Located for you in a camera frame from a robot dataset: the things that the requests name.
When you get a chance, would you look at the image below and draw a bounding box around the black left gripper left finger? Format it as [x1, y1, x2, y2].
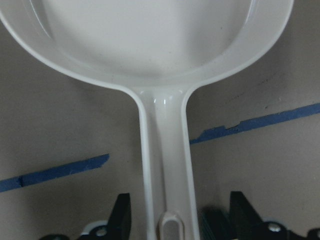
[107, 193, 132, 240]

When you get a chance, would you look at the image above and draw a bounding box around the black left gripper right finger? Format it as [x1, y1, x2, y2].
[229, 191, 264, 240]

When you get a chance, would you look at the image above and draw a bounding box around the white plastic dustpan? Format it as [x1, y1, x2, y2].
[0, 0, 294, 240]

